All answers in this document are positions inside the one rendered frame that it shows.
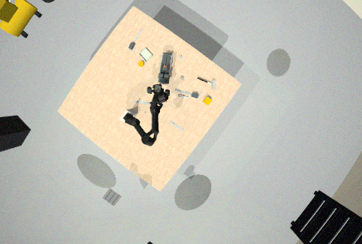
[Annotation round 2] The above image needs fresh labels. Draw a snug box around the yellow block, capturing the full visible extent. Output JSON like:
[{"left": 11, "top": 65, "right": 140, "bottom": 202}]
[{"left": 203, "top": 97, "right": 212, "bottom": 105}]

